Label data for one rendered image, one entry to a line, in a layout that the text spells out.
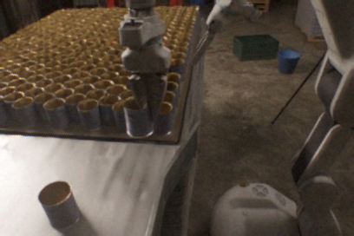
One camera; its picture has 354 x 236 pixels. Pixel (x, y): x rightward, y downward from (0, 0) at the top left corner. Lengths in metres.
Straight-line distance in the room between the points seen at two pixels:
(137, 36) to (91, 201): 0.40
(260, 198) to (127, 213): 1.10
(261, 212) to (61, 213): 1.24
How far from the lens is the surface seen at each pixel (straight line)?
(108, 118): 0.90
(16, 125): 1.07
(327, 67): 1.14
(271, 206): 1.66
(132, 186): 0.68
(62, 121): 0.96
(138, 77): 0.61
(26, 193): 0.76
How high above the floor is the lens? 1.57
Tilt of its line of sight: 33 degrees down
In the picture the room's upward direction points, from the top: 2 degrees counter-clockwise
